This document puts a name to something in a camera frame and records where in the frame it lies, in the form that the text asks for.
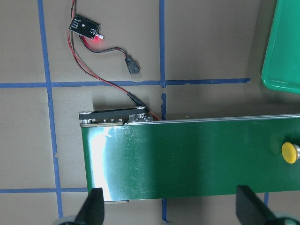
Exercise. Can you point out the green conveyor belt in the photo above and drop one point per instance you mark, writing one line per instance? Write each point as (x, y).
(132, 157)

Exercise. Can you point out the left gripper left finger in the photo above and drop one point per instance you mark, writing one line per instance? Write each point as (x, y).
(92, 211)

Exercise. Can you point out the green plastic tray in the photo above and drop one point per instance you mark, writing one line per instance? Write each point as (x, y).
(281, 67)

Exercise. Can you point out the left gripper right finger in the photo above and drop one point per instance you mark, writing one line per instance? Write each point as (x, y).
(250, 210)

